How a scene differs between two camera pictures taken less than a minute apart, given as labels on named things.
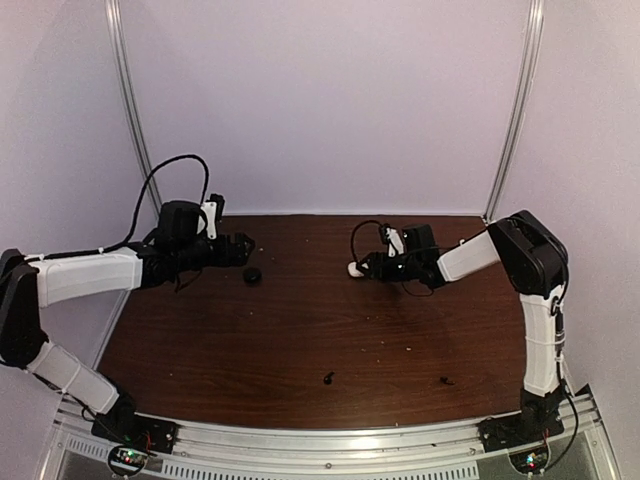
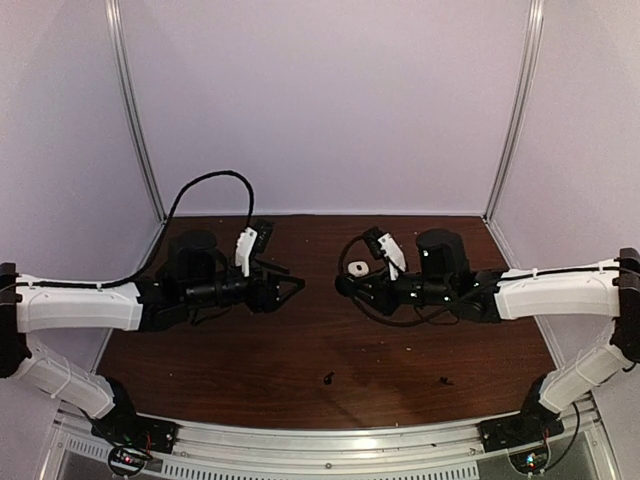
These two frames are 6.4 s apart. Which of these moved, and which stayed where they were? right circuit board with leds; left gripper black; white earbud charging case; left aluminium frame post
Moved: left gripper black
Stayed: white earbud charging case; left aluminium frame post; right circuit board with leds
